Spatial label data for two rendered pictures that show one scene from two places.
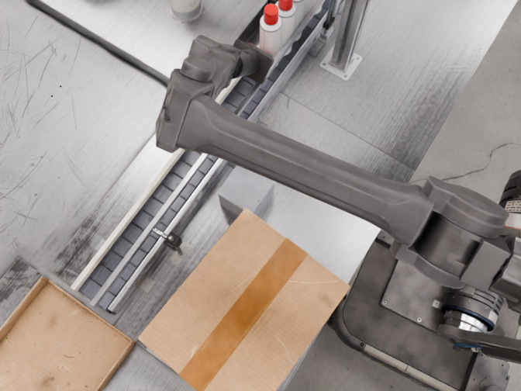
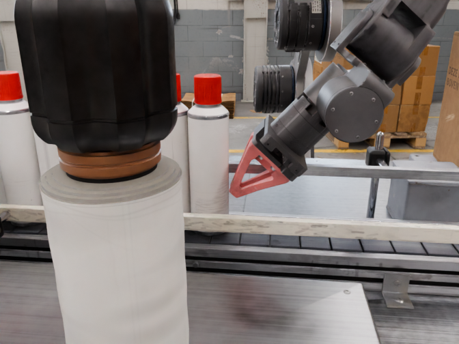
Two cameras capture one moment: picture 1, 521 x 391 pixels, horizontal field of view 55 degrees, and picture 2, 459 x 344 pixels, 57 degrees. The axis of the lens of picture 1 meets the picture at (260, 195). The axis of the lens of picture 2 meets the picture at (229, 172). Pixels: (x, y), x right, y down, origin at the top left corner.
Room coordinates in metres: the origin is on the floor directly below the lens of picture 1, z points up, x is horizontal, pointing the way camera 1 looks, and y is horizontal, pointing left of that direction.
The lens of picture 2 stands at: (0.96, 0.46, 1.15)
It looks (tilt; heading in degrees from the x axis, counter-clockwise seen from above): 20 degrees down; 244
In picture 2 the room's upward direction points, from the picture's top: straight up
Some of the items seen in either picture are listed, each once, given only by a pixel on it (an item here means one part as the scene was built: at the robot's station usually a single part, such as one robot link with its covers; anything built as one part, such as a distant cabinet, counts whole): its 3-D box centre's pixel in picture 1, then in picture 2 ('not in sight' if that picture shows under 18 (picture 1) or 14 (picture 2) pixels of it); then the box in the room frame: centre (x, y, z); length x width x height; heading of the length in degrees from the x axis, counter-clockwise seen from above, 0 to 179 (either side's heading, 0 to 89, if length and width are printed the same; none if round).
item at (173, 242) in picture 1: (167, 241); not in sight; (0.26, 0.21, 0.91); 0.07 x 0.03 x 0.16; 58
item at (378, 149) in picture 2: not in sight; (378, 190); (0.51, 0.05, 0.91); 0.07 x 0.03 x 0.16; 58
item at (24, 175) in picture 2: not in sight; (18, 149); (0.97, -0.15, 0.98); 0.05 x 0.05 x 0.20
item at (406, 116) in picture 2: not in sight; (365, 88); (-2.14, -2.80, 0.45); 1.20 x 0.84 x 0.89; 66
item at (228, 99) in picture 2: not in sight; (208, 105); (-1.06, -4.25, 0.11); 0.65 x 0.54 x 0.22; 152
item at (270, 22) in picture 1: (270, 37); (208, 155); (0.75, -0.01, 0.98); 0.05 x 0.05 x 0.20
